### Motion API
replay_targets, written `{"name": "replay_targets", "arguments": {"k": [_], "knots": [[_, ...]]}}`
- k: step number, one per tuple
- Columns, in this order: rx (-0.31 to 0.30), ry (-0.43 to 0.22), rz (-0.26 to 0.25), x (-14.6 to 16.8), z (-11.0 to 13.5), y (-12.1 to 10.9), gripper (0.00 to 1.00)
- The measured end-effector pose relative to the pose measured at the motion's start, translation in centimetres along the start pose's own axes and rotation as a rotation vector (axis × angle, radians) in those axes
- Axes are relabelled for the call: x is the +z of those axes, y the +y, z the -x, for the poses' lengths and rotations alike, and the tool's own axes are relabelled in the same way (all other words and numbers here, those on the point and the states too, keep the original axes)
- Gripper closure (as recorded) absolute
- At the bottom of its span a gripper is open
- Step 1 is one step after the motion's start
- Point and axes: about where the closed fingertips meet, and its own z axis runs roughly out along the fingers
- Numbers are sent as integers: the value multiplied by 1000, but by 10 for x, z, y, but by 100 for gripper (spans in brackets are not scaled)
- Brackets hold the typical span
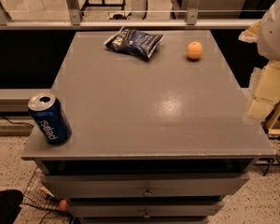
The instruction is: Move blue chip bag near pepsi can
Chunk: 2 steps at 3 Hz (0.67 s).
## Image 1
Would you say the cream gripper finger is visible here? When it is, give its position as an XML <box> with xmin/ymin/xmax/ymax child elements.
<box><xmin>246</xmin><ymin>61</ymin><xmax>280</xmax><ymax>119</ymax></box>
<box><xmin>238</xmin><ymin>21</ymin><xmax>260</xmax><ymax>43</ymax></box>

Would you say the blue pepsi can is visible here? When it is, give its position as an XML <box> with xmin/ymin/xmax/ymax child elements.
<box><xmin>28</xmin><ymin>93</ymin><xmax>72</xmax><ymax>146</ymax></box>

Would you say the yellow wooden stand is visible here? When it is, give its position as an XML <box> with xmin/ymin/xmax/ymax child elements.
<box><xmin>265</xmin><ymin>102</ymin><xmax>280</xmax><ymax>135</ymax></box>

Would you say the upper grey drawer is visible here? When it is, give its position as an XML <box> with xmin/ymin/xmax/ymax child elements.
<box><xmin>42</xmin><ymin>173</ymin><xmax>249</xmax><ymax>199</ymax></box>

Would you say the lower grey drawer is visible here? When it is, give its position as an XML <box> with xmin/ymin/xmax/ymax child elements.
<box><xmin>68</xmin><ymin>200</ymin><xmax>224</xmax><ymax>218</ymax></box>

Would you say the black object on floor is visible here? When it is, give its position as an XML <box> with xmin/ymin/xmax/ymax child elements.
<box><xmin>0</xmin><ymin>189</ymin><xmax>23</xmax><ymax>224</ymax></box>

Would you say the blue potato chip bag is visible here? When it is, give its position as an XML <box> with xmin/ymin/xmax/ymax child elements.
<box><xmin>104</xmin><ymin>27</ymin><xmax>164</xmax><ymax>60</ymax></box>

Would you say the orange fruit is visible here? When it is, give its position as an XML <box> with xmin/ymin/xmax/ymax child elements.
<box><xmin>187</xmin><ymin>41</ymin><xmax>203</xmax><ymax>60</ymax></box>

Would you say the metal window railing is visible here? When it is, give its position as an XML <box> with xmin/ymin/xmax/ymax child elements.
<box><xmin>0</xmin><ymin>0</ymin><xmax>260</xmax><ymax>30</ymax></box>

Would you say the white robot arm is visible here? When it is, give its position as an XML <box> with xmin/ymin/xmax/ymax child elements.
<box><xmin>238</xmin><ymin>0</ymin><xmax>280</xmax><ymax>119</ymax></box>

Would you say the wire mesh basket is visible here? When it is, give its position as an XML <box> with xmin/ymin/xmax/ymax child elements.
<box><xmin>21</xmin><ymin>167</ymin><xmax>69</xmax><ymax>215</ymax></box>

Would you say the small orange ball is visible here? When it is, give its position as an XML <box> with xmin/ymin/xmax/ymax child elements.
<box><xmin>58</xmin><ymin>199</ymin><xmax>67</xmax><ymax>212</ymax></box>

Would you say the grey drawer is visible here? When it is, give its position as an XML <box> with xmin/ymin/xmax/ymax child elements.
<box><xmin>68</xmin><ymin>200</ymin><xmax>224</xmax><ymax>218</ymax></box>
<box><xmin>42</xmin><ymin>173</ymin><xmax>249</xmax><ymax>199</ymax></box>

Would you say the grey drawer cabinet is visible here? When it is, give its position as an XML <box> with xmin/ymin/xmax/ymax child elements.
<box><xmin>22</xmin><ymin>31</ymin><xmax>274</xmax><ymax>224</ymax></box>

